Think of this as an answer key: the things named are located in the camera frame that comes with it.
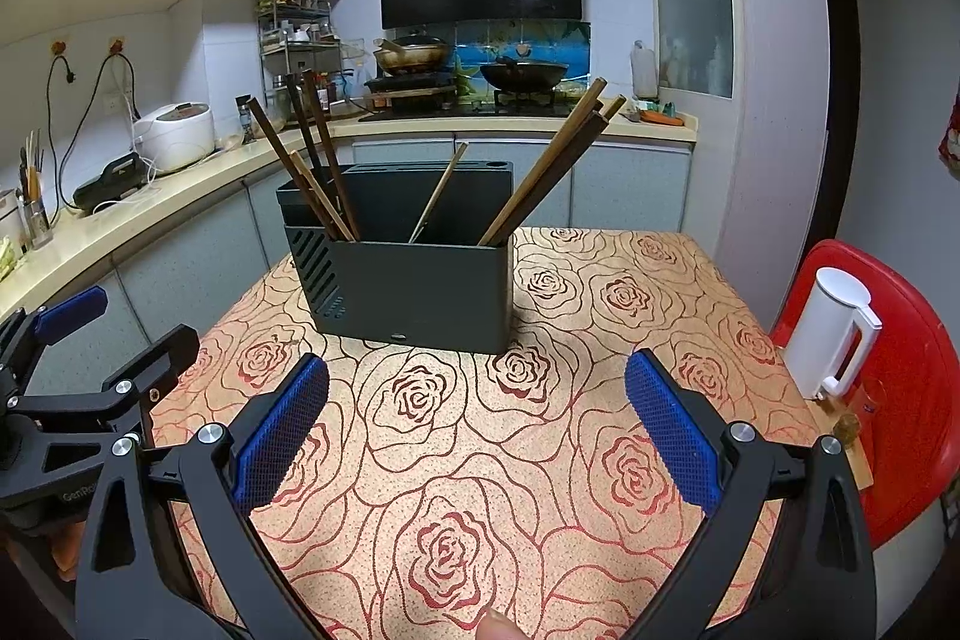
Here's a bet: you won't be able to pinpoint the light wooden chopstick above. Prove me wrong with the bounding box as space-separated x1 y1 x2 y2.
409 142 469 244
290 151 356 242

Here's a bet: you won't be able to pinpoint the lower kitchen cabinets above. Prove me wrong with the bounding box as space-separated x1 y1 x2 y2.
29 154 644 395

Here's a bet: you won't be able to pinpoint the person's left hand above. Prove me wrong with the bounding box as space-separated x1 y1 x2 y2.
50 521 85 581

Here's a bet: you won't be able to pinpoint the person's right hand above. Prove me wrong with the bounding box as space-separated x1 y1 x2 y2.
475 611 529 640

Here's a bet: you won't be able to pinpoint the utensil jar on counter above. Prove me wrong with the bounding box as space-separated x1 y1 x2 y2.
18 130 52 250

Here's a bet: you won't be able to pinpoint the black countertop appliance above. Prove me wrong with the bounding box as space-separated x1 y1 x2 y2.
73 151 149 216

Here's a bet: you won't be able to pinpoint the red plastic chair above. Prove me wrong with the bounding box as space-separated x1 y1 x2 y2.
771 239 958 548

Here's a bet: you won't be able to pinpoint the white rice cooker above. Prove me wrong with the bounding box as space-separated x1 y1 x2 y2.
132 103 217 175

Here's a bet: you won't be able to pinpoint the white electric kettle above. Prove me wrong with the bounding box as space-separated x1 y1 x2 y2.
782 266 882 399

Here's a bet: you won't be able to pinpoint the rose pattern tablecloth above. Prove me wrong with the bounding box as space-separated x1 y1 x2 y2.
153 229 817 638

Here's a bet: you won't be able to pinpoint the dark green utensil holder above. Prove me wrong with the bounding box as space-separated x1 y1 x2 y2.
277 161 512 354

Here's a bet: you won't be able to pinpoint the pepper grinder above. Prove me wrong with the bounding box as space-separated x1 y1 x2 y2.
235 94 256 145

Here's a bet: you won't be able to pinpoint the metal spice rack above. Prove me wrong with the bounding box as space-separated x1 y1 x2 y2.
256 0 345 120

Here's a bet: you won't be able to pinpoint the brass coloured pan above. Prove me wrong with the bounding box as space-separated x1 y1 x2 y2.
373 35 449 76

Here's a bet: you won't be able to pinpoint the red hanging cloth bag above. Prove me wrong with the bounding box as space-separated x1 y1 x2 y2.
939 91 960 177

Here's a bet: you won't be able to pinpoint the black wok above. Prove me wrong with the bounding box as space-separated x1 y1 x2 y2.
480 57 568 94

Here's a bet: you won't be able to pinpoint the black gas stove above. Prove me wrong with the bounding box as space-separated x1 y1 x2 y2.
364 88 578 120

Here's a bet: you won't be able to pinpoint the orange cutting board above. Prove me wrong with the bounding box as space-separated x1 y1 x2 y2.
638 110 685 127

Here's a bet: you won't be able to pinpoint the white plastic jug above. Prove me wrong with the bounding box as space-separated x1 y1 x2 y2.
630 41 659 101

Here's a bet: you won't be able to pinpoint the black power cable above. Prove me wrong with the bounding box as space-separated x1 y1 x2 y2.
44 38 79 215
56 37 145 206

